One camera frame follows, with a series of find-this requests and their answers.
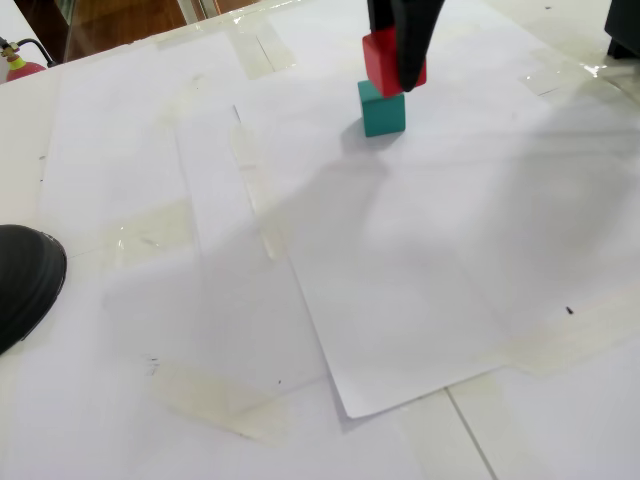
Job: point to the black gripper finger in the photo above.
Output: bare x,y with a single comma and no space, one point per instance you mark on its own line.
380,15
412,45

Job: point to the teal blue cube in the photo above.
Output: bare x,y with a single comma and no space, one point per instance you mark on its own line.
385,115

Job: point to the red fire extinguisher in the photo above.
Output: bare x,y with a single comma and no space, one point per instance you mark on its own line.
25,70

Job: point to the brown wooden panel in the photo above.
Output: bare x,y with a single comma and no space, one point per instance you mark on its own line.
125,25

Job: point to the red cube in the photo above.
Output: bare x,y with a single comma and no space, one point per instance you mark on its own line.
380,57

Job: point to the black round camera stand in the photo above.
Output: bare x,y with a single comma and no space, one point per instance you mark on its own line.
25,285

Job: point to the yellowish clear tape strip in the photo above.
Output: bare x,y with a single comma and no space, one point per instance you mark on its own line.
260,50
220,400
555,72
565,345
272,245
150,230

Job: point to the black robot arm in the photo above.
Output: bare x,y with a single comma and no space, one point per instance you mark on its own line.
625,20

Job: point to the white paper sheet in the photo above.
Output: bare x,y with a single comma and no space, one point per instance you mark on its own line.
425,250

